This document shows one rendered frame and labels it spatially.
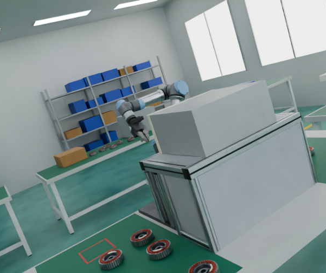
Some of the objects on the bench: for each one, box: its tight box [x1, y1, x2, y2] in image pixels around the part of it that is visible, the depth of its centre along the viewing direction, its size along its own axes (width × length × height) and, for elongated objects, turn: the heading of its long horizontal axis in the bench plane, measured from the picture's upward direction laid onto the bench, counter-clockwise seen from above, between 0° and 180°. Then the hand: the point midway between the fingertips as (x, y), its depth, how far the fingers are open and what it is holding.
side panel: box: [157, 173, 220, 254], centre depth 142 cm, size 28×3×32 cm, turn 90°
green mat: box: [35, 213, 243, 273], centre depth 145 cm, size 94×61×1 cm, turn 90°
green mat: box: [306, 138, 326, 186], centre depth 203 cm, size 94×61×1 cm, turn 90°
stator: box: [146, 239, 172, 260], centre depth 145 cm, size 11×11×4 cm
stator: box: [99, 249, 124, 270], centre depth 150 cm, size 11×11×4 cm
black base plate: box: [138, 197, 177, 231], centre depth 193 cm, size 47×64×2 cm
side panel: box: [298, 121, 318, 185], centre depth 171 cm, size 28×3×32 cm, turn 90°
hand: (147, 140), depth 206 cm, fingers closed
